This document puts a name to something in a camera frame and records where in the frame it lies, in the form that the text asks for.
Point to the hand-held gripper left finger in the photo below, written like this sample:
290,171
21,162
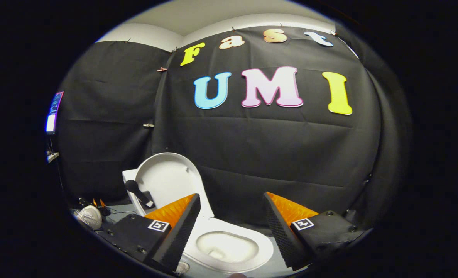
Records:
182,231

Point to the white toilet bowl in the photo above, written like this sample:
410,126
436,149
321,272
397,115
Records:
259,251

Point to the black backdrop cloth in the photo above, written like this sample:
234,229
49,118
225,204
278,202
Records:
271,154

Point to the white sneaker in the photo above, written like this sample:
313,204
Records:
90,217

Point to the black round lid knob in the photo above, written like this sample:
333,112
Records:
132,186

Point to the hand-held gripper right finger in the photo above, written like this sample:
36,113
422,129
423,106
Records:
281,235

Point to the small red clip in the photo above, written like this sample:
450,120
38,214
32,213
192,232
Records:
162,69

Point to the glowing screen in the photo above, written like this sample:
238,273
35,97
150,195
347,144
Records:
53,116

